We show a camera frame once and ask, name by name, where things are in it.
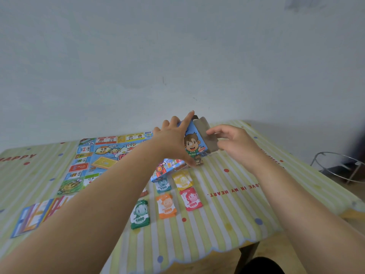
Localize person's right hand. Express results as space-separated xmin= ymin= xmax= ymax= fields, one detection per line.
xmin=206 ymin=124 xmax=262 ymax=172

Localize person's left hand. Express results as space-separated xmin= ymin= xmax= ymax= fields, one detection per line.
xmin=151 ymin=111 xmax=197 ymax=168

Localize blue cartoon game box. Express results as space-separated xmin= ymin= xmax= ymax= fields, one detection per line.
xmin=177 ymin=115 xmax=221 ymax=166

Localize person's right forearm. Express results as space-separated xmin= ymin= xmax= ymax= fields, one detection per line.
xmin=250 ymin=153 xmax=365 ymax=274

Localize person's left forearm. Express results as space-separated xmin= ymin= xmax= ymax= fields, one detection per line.
xmin=0 ymin=139 xmax=169 ymax=274

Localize yellow play money stack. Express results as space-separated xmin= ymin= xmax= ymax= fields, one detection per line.
xmin=172 ymin=170 xmax=194 ymax=191

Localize colourful game box tray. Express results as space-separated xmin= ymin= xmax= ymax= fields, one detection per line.
xmin=150 ymin=158 xmax=186 ymax=183

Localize blue play money stack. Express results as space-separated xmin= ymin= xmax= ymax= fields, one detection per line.
xmin=156 ymin=177 xmax=172 ymax=194

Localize red play money stack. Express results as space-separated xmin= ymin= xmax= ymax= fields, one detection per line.
xmin=179 ymin=187 xmax=203 ymax=212

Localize orange play money stack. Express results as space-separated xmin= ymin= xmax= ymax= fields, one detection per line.
xmin=156 ymin=194 xmax=177 ymax=220

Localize striped yellow green tablecloth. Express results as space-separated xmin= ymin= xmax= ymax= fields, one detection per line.
xmin=0 ymin=120 xmax=365 ymax=274

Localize colourful game board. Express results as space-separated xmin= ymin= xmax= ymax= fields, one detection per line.
xmin=57 ymin=132 xmax=155 ymax=196

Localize green play money stack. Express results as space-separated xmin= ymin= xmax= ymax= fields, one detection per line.
xmin=130 ymin=200 xmax=150 ymax=230

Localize dark wooden table leg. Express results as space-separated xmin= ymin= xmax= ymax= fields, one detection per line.
xmin=236 ymin=242 xmax=260 ymax=274

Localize black trousers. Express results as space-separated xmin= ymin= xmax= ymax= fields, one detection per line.
xmin=239 ymin=256 xmax=286 ymax=274

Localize row of colourful cards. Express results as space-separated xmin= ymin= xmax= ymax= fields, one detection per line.
xmin=10 ymin=195 xmax=75 ymax=239

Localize metal wire rack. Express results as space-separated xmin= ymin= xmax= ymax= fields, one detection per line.
xmin=310 ymin=152 xmax=365 ymax=185

